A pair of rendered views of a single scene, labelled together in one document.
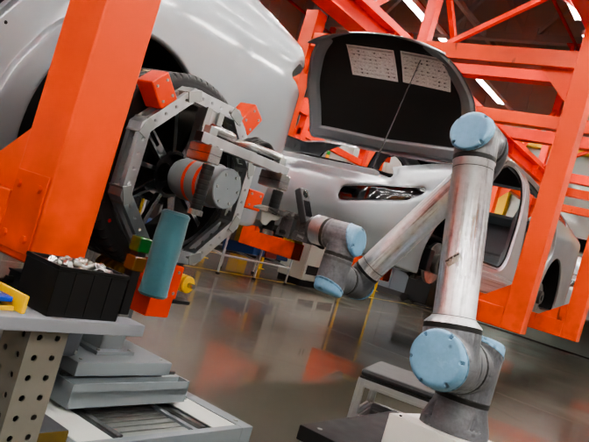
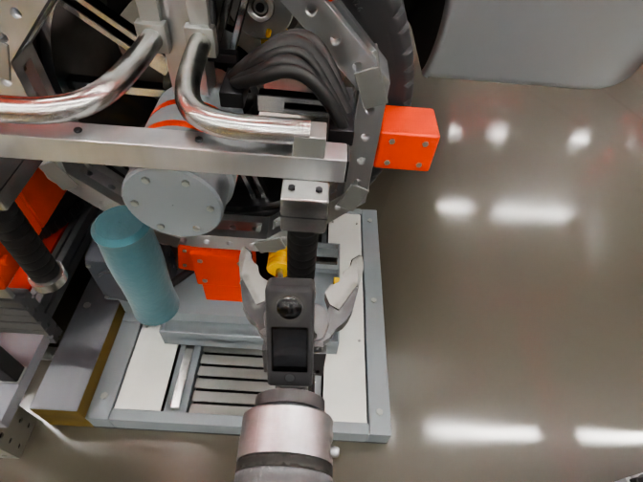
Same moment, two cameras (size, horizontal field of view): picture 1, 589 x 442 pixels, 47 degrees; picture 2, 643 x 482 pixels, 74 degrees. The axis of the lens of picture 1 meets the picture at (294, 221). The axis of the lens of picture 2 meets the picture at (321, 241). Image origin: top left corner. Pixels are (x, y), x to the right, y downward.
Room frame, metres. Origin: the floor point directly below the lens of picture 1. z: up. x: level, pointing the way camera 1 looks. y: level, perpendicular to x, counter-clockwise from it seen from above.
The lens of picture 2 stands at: (1.98, -0.18, 1.25)
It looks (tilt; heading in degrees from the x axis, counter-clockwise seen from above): 50 degrees down; 52
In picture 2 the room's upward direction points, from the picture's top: 6 degrees clockwise
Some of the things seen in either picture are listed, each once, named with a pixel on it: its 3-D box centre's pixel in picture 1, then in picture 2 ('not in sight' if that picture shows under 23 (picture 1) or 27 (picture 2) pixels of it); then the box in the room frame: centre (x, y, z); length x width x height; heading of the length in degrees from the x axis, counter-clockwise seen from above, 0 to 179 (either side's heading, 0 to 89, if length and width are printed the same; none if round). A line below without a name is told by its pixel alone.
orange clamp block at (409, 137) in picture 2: (246, 198); (403, 138); (2.42, 0.19, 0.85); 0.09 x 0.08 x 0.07; 144
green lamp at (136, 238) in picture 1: (140, 244); not in sight; (1.73, 0.36, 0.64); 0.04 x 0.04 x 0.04; 54
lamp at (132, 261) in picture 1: (135, 262); not in sight; (1.73, 0.36, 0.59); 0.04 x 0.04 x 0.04; 54
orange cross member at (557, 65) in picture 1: (426, 65); not in sight; (5.96, -0.74, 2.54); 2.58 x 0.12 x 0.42; 54
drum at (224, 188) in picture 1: (203, 182); (191, 154); (2.12, 0.31, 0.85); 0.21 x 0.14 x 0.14; 54
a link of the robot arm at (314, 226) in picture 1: (321, 230); (290, 436); (2.05, -0.09, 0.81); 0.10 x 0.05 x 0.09; 144
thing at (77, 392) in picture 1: (100, 374); (258, 290); (2.29, 0.49, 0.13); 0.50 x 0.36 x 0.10; 144
